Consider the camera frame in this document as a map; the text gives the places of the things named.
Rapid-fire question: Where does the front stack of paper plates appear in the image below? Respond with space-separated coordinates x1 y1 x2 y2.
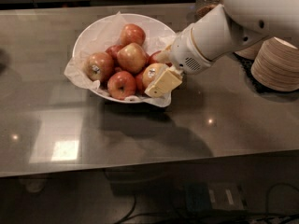
250 37 299 92

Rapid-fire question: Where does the centre yellow-red apple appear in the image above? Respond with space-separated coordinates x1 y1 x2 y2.
117 43 148 74

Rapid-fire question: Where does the small red apple between front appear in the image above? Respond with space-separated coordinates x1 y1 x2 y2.
135 72 148 94

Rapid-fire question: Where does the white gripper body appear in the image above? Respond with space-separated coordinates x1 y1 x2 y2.
169 23 213 75

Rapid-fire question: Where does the stack of paper plates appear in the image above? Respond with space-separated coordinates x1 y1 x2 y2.
235 41 263 60
250 37 299 92

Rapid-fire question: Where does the black box under table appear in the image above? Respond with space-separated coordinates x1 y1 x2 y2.
184 182 248 213

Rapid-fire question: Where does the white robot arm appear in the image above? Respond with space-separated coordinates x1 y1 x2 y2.
145 0 299 98

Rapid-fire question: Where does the black cable on floor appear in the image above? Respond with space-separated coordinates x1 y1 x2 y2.
102 168 299 224

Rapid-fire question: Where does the dark red apple behind centre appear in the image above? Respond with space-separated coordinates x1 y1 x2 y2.
106 45 123 61

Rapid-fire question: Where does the black tray under plates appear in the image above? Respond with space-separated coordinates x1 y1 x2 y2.
232 51 299 98

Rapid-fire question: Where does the yellow apple with sticker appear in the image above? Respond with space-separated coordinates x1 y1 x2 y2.
142 63 167 89

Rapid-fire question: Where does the white paper liner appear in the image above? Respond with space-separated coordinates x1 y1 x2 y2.
64 10 183 108

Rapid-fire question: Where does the top back red apple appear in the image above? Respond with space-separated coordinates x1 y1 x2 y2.
120 23 146 46

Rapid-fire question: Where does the left apple with sticker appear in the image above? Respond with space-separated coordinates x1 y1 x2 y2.
83 51 114 82

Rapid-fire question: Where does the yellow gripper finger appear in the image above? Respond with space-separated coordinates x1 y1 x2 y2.
156 45 171 63
145 68 182 98

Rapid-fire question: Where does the white bowl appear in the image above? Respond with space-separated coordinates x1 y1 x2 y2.
72 12 185 105

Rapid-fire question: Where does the back stack of paper plates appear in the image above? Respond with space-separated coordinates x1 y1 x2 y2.
235 41 263 60

